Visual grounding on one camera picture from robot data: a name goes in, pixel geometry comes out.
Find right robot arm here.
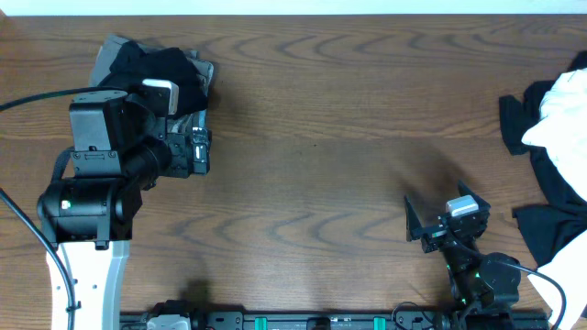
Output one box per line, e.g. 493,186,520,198
404,182,521,329

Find folded grey shorts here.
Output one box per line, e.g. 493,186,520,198
88,33,216,138

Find black t-shirt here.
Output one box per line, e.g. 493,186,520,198
498,51,586,266

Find black pants red waistband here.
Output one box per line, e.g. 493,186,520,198
98,41,208,119

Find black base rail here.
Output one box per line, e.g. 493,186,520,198
119,300,551,330

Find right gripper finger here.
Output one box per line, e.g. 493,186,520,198
404,195,422,242
458,181,490,211

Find white garment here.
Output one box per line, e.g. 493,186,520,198
522,69,586,329

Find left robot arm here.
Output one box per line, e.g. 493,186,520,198
38,87,211,329

